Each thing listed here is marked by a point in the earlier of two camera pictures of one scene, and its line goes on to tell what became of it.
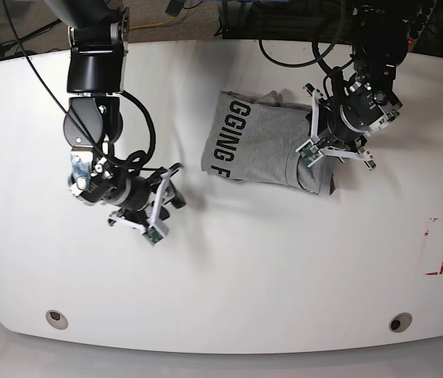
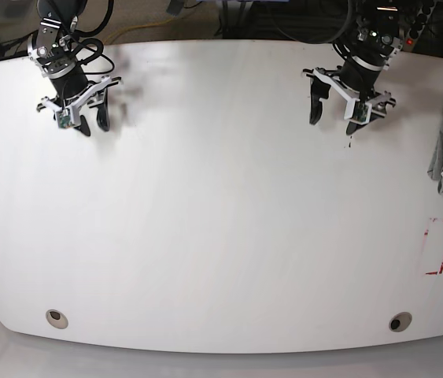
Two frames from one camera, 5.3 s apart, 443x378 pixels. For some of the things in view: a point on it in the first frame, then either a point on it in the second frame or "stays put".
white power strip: (424, 13) stays put
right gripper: (341, 122) to (362, 69)
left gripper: (94, 179) to (49, 49)
